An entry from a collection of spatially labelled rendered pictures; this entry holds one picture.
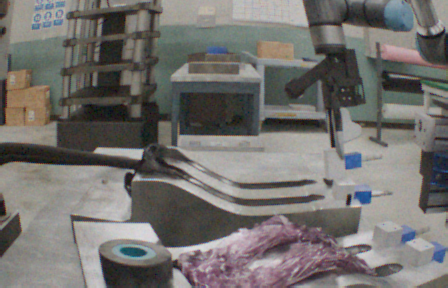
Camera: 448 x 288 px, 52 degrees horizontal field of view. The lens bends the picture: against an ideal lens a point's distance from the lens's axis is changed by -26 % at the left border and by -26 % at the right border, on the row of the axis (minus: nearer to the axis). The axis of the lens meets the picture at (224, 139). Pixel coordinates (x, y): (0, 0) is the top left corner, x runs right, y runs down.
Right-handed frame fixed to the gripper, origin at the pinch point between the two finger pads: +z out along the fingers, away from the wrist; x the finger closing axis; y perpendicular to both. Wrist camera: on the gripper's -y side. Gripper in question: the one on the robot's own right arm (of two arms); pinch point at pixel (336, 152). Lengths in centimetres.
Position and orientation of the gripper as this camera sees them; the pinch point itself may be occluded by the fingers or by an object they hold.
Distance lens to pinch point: 108.1
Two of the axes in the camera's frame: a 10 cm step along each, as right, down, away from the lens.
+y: 9.9, -1.2, -0.1
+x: 0.0, -0.4, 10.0
